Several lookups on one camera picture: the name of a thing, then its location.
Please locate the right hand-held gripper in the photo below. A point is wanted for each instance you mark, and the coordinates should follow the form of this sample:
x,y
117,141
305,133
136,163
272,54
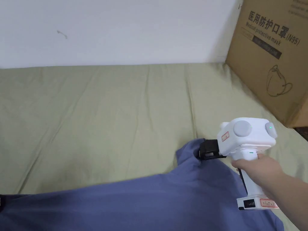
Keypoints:
x,y
243,139

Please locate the bed with pale green sheet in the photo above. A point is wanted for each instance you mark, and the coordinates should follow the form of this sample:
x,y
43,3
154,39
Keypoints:
x,y
96,108

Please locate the person's right forearm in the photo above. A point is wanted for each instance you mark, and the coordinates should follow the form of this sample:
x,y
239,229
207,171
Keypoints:
x,y
298,199

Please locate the blue shirt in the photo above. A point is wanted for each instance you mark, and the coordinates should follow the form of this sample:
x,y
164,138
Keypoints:
x,y
134,204

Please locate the brown cardboard carton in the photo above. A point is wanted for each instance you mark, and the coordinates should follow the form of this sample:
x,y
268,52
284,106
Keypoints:
x,y
267,72

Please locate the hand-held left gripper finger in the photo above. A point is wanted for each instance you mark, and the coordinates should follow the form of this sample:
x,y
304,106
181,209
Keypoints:
x,y
1,203

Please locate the person's right hand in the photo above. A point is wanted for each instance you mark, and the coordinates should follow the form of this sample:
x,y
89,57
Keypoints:
x,y
264,175

